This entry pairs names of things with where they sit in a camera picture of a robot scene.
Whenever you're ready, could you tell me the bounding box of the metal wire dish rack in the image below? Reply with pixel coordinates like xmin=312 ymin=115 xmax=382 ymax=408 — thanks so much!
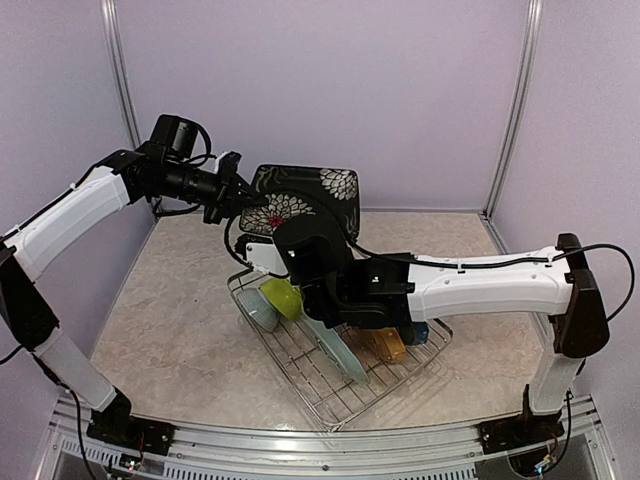
xmin=227 ymin=270 xmax=453 ymax=432

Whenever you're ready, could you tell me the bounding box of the right frame post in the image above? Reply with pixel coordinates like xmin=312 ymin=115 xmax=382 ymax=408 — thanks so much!
xmin=483 ymin=0 xmax=544 ymax=223

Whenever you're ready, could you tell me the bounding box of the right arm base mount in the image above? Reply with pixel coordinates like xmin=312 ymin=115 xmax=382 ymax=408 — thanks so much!
xmin=477 ymin=385 xmax=565 ymax=455

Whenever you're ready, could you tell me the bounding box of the blue polka dot plate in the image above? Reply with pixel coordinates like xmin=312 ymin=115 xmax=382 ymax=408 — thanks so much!
xmin=411 ymin=322 xmax=430 ymax=346

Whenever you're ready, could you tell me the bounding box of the aluminium front rail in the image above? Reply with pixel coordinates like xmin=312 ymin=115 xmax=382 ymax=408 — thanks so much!
xmin=36 ymin=396 xmax=622 ymax=479

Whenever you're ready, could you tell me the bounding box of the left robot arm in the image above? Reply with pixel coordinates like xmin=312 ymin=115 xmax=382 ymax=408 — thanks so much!
xmin=1 ymin=143 xmax=255 ymax=445

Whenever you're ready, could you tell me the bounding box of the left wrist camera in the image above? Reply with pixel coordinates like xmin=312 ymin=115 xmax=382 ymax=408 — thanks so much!
xmin=149 ymin=114 xmax=199 ymax=158

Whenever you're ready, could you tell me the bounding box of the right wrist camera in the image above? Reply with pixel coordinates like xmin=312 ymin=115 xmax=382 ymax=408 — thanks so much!
xmin=234 ymin=233 xmax=289 ymax=278

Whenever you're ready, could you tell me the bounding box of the left frame post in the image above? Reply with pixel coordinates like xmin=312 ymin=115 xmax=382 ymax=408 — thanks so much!
xmin=100 ymin=0 xmax=142 ymax=148

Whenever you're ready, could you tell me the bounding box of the black floral square plate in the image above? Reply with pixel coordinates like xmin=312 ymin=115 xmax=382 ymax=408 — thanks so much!
xmin=239 ymin=164 xmax=360 ymax=239

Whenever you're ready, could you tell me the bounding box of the yellow polka dot plate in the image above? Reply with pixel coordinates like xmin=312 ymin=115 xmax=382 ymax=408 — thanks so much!
xmin=356 ymin=327 xmax=407 ymax=364

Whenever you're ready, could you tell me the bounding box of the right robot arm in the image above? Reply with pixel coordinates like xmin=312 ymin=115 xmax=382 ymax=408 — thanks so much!
xmin=273 ymin=215 xmax=610 ymax=444

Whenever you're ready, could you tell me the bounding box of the light teal round plate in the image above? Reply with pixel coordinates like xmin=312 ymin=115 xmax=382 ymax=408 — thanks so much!
xmin=299 ymin=315 xmax=370 ymax=384

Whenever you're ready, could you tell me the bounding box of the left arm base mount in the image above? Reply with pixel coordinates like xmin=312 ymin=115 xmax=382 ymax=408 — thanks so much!
xmin=87 ymin=390 xmax=175 ymax=456

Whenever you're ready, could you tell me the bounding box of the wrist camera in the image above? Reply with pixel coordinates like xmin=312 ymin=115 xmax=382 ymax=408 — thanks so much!
xmin=149 ymin=114 xmax=199 ymax=158
xmin=234 ymin=233 xmax=289 ymax=278

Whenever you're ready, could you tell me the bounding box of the grey striped bowl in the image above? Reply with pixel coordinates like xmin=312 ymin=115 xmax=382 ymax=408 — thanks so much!
xmin=237 ymin=288 xmax=280 ymax=332

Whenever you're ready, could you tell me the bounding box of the frame post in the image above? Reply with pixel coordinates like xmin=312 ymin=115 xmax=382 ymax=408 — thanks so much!
xmin=483 ymin=0 xmax=544 ymax=223
xmin=100 ymin=0 xmax=142 ymax=148

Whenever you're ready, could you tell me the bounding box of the green bowl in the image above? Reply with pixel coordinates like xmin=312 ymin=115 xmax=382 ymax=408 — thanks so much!
xmin=260 ymin=278 xmax=303 ymax=321

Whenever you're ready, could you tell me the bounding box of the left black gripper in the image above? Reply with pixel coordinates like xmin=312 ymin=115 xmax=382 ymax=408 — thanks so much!
xmin=151 ymin=156 xmax=269 ymax=223

